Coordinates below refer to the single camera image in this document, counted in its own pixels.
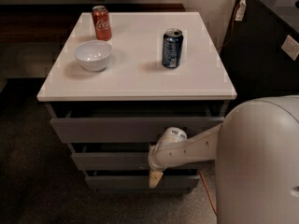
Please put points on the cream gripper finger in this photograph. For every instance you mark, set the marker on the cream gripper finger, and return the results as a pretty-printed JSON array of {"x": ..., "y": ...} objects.
[{"x": 154, "y": 178}]

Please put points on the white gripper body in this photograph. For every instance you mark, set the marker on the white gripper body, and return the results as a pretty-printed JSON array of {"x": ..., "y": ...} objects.
[{"x": 153, "y": 162}]

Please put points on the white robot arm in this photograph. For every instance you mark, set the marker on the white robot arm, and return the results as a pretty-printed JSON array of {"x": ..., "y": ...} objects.
[{"x": 256, "y": 152}]

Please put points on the grey top drawer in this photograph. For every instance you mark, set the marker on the grey top drawer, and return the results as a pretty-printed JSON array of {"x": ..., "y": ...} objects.
[{"x": 128, "y": 123}]

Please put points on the grey drawer cabinet white top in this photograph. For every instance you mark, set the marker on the grey drawer cabinet white top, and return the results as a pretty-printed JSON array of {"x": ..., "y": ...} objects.
[{"x": 135, "y": 73}]

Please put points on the blue soda can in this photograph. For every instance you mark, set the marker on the blue soda can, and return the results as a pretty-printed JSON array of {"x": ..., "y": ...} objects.
[{"x": 172, "y": 48}]

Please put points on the black cabinet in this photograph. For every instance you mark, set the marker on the black cabinet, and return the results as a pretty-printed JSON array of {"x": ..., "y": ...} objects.
[{"x": 252, "y": 50}]

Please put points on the white bowl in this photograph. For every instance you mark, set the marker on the white bowl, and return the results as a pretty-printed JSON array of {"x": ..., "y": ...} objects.
[{"x": 93, "y": 55}]

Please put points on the red Coca-Cola can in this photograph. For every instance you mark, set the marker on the red Coca-Cola can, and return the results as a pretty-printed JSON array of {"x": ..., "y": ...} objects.
[{"x": 101, "y": 23}]

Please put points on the white paper tag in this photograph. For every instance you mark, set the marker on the white paper tag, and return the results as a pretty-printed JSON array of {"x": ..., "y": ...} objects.
[{"x": 240, "y": 12}]

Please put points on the white wall outlet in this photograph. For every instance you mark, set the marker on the white wall outlet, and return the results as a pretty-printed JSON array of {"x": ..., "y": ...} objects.
[{"x": 291, "y": 47}]

